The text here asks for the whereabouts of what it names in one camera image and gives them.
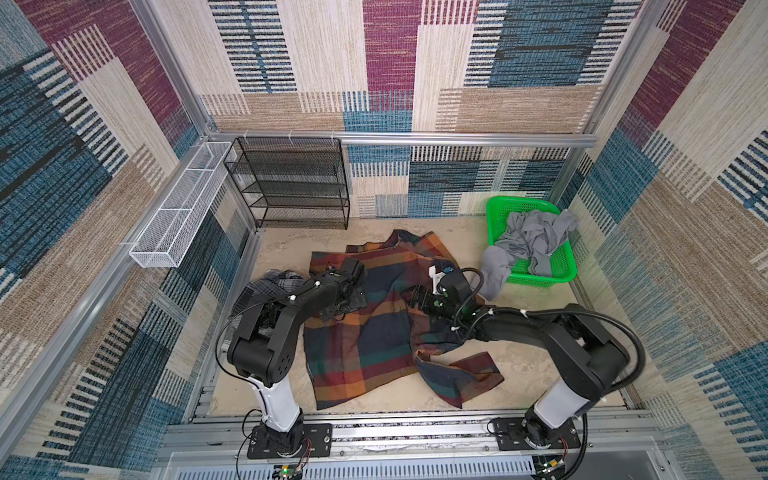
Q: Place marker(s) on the multicolour plaid long sleeve shirt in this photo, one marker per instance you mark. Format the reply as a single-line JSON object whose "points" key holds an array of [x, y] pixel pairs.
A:
{"points": [[349, 356]]}

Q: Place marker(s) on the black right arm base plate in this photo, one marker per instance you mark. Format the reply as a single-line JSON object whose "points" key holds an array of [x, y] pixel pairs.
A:
{"points": [[520, 434]]}

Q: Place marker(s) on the green plastic basket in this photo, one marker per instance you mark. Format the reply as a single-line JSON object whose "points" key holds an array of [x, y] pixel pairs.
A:
{"points": [[562, 261]]}

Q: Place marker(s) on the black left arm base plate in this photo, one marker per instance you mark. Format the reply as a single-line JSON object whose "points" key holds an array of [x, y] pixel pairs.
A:
{"points": [[313, 440]]}

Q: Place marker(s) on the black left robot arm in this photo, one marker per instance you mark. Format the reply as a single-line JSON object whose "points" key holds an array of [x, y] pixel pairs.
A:
{"points": [[263, 346]]}

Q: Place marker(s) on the black wire mesh shelf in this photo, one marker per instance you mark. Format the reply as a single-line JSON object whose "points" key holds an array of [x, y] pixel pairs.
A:
{"points": [[291, 183]]}

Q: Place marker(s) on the white wire mesh tray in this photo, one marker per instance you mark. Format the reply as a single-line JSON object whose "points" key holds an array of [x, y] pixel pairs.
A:
{"points": [[166, 239]]}

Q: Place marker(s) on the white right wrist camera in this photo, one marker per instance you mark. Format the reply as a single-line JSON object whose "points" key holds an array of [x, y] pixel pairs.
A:
{"points": [[436, 276]]}

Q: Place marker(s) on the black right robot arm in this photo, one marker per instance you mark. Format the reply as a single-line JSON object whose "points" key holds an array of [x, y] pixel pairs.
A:
{"points": [[593, 353]]}

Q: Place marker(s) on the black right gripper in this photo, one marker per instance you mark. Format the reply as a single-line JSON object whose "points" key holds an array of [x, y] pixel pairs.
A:
{"points": [[424, 300]]}

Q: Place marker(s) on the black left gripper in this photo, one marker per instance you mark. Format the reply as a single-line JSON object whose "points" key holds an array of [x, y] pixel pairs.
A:
{"points": [[358, 299]]}

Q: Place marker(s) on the aluminium mounting rail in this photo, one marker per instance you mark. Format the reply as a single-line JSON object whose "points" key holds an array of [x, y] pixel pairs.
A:
{"points": [[619, 444]]}

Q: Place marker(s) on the grey plaid long sleeve shirt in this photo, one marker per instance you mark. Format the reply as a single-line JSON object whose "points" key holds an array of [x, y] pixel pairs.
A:
{"points": [[273, 283]]}

